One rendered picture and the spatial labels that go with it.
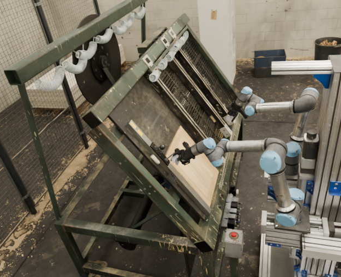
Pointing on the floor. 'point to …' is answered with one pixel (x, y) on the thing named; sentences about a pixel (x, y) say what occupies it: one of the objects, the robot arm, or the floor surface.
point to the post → (234, 267)
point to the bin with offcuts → (328, 47)
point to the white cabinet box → (219, 33)
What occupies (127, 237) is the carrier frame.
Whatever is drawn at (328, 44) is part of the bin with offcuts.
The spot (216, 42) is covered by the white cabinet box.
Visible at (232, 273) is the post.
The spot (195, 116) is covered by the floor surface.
